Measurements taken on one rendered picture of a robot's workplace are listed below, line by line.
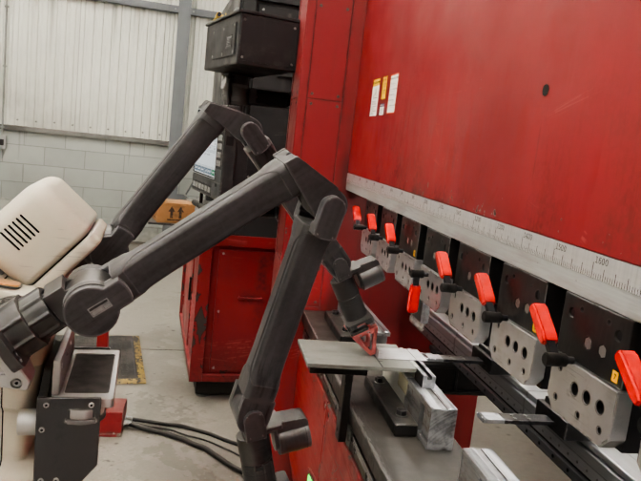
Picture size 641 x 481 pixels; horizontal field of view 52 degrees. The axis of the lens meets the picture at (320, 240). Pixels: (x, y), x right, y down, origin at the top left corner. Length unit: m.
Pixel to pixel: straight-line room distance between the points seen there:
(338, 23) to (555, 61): 1.44
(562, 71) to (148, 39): 7.52
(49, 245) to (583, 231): 0.81
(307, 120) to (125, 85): 6.04
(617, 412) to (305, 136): 1.73
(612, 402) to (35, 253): 0.87
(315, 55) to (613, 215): 1.67
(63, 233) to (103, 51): 7.28
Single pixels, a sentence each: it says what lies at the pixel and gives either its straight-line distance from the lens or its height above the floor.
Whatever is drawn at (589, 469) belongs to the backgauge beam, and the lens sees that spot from 1.44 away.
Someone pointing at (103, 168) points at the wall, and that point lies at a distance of 8.35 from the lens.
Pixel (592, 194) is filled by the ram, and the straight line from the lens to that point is 0.94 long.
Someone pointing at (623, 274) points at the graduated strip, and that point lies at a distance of 0.87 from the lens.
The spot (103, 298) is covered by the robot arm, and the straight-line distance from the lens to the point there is 0.99.
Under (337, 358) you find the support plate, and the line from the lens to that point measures 1.59.
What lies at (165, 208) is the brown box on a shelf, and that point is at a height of 1.07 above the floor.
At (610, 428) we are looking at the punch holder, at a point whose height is 1.21.
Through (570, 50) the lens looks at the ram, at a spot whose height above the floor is 1.67.
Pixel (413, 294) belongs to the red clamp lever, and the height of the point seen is 1.20.
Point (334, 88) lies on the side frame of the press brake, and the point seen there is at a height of 1.70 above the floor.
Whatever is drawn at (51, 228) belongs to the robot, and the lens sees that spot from 1.14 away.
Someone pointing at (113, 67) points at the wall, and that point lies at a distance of 8.33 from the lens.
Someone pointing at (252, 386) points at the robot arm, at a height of 1.10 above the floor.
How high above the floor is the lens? 1.51
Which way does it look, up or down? 9 degrees down
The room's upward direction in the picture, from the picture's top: 6 degrees clockwise
